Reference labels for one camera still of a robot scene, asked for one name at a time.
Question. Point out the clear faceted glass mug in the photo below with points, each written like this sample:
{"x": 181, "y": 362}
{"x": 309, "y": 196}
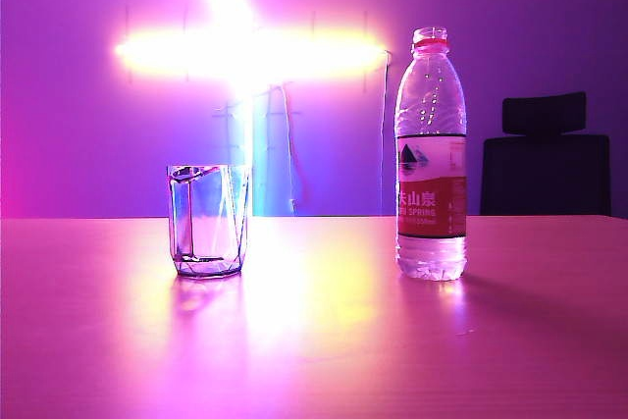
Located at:
{"x": 206, "y": 223}

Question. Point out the plastic water bottle red label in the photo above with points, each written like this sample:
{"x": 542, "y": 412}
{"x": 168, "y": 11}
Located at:
{"x": 431, "y": 203}

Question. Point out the horizontal glowing light bar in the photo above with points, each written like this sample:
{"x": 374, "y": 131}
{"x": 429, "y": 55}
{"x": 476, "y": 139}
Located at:
{"x": 206, "y": 53}

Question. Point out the black office chair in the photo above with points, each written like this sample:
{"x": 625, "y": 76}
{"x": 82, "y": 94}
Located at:
{"x": 544, "y": 178}

